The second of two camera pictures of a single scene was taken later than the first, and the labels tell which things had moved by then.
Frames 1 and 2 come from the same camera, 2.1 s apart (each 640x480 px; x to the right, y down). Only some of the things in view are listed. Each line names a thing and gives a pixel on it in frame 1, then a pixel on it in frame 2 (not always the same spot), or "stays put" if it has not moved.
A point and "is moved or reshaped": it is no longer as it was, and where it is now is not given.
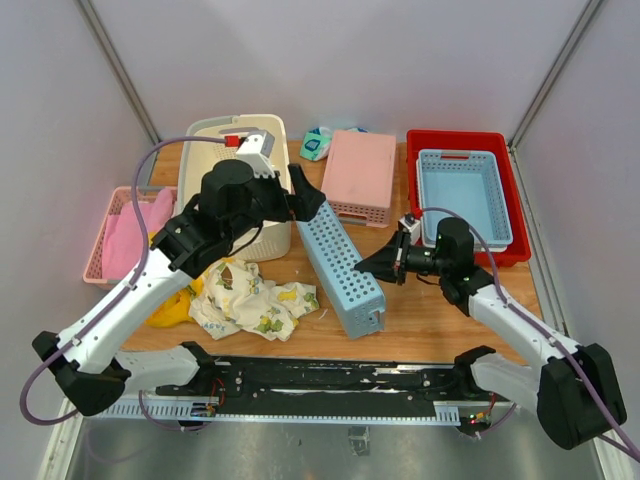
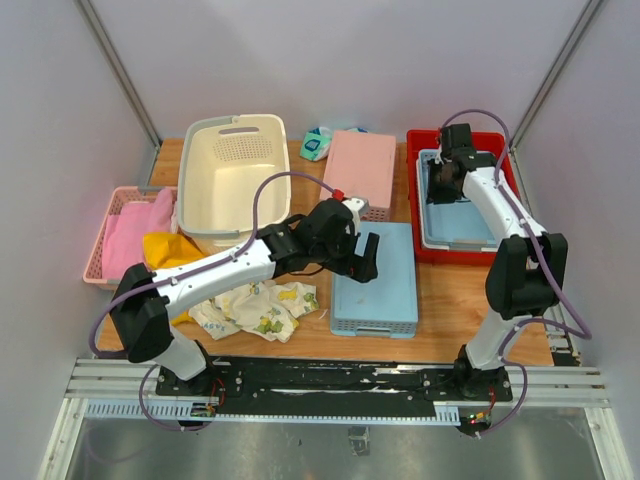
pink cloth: [124, 238] stays put
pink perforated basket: [358, 177] stays put
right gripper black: [390, 263] → [434, 196]
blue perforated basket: [357, 300] is moved or reshaped
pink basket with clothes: [121, 244] stays put
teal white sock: [315, 143] stays put
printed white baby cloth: [231, 295] stays put
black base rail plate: [249, 387] stays put
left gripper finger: [307, 199] → [364, 268]
